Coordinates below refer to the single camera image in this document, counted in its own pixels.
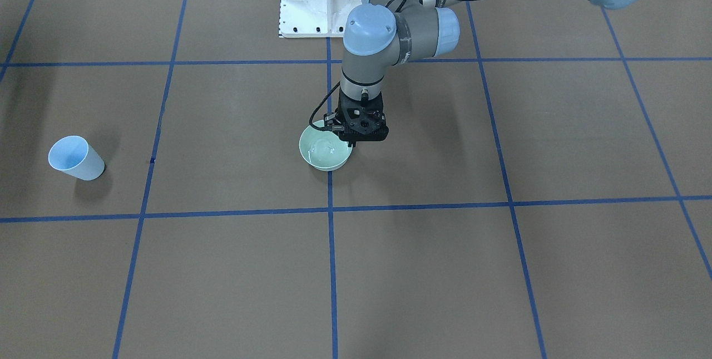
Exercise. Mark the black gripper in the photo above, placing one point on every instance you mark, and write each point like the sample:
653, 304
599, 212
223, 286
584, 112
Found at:
351, 144

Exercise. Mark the light green bowl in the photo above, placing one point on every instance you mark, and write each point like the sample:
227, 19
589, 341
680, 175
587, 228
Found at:
323, 150

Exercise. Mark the light blue plastic cup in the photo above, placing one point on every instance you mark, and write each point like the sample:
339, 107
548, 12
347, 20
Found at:
74, 156

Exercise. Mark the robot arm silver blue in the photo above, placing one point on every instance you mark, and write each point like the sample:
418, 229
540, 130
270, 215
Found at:
384, 33

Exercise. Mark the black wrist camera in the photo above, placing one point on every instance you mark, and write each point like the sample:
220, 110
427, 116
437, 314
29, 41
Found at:
332, 122

